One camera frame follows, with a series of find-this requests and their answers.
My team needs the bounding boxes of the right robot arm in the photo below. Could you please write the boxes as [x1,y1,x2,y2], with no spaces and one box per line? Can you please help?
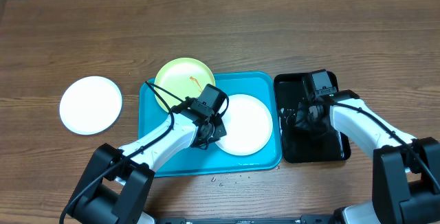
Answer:
[296,90,439,223]

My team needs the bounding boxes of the white plate with red smear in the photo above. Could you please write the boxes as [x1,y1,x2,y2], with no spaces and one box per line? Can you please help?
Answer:
[215,94,273,156]

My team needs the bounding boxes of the black plastic tray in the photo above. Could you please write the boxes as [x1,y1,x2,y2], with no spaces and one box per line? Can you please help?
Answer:
[274,73,351,164]

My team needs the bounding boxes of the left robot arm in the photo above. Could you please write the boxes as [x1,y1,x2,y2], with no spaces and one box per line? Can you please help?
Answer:
[59,98,226,224]

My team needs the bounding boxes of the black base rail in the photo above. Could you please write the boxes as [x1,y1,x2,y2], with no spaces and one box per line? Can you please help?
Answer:
[154,214,345,224]

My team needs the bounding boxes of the white plate with grey rim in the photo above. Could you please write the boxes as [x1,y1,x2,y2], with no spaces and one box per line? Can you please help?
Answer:
[59,76,122,135]

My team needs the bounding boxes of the yellow-green plate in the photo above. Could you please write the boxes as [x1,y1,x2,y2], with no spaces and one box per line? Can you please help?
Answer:
[154,58,216,100]

